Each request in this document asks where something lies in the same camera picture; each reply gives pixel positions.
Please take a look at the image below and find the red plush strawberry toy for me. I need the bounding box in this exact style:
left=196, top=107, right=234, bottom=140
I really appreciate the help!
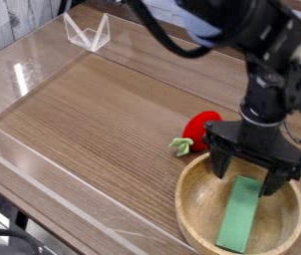
left=168, top=111, right=221, bottom=156

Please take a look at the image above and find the clear acrylic tray wall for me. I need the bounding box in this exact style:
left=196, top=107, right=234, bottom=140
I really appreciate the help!
left=0, top=19, right=246, bottom=255

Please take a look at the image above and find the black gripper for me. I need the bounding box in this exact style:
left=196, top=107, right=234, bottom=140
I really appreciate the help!
left=203, top=121, right=301, bottom=196

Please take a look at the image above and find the green rectangular block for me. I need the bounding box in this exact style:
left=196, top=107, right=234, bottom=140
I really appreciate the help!
left=215, top=176, right=260, bottom=254

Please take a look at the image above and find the clear acrylic corner bracket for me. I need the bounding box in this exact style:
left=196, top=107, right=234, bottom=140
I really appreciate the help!
left=62, top=13, right=110, bottom=53

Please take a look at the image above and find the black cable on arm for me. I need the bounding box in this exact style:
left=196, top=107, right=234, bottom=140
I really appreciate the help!
left=125, top=0, right=301, bottom=145

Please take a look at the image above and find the brown wooden bowl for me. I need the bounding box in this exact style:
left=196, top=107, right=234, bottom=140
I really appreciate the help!
left=173, top=154, right=301, bottom=255

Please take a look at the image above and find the black cable lower left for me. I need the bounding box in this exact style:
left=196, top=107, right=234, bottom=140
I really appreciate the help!
left=0, top=228, right=44, bottom=255

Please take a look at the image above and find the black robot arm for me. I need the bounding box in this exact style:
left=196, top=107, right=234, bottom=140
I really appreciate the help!
left=175, top=0, right=301, bottom=195

